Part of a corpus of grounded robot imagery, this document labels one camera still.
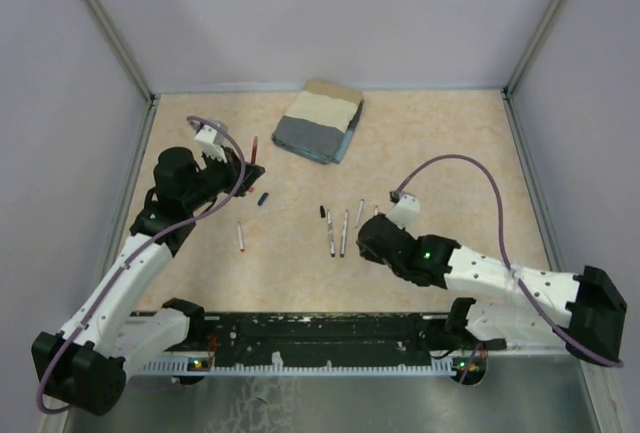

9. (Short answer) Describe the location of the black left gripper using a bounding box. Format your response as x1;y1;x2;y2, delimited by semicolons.
183;144;264;211

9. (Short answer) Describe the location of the red clear pen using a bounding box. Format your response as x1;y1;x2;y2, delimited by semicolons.
251;136;259;164

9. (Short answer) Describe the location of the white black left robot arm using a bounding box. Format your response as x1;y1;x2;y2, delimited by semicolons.
31;147;265;416

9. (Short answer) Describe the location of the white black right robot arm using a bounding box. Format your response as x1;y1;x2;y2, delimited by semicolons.
357;214;627;367

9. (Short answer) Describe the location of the small white black-end pen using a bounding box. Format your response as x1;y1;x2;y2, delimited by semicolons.
354;199;365;228

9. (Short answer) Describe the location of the blue pen cap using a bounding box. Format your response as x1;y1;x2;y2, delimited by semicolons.
257;192;269;206

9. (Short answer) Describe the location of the small white red-end pen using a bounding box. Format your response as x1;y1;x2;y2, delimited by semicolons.
236;222;245;252

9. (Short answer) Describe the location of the white brown-end marker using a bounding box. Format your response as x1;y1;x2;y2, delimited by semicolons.
339;210;349;258

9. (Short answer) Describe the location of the white blue-end marker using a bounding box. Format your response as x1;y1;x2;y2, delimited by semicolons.
326;209;336;258

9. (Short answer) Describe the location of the folded grey beige cloth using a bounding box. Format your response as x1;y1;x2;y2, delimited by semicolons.
271;79;364;165

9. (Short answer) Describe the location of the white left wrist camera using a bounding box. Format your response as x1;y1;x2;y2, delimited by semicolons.
195;121;228;163

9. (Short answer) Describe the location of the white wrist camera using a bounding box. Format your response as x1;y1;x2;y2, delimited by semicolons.
195;121;228;163
387;192;421;229

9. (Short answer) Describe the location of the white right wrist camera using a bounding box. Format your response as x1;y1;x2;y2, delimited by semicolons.
387;192;421;229

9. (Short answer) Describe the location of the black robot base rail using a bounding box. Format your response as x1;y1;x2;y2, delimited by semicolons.
139;312;478;378

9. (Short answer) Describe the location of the aluminium frame post left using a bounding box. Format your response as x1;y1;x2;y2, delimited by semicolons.
82;0;156;104

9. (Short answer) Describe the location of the aluminium frame post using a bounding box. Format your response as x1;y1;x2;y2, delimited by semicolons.
502;0;568;100
82;0;156;104

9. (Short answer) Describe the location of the aluminium frame post right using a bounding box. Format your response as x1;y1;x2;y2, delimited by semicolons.
502;0;568;100

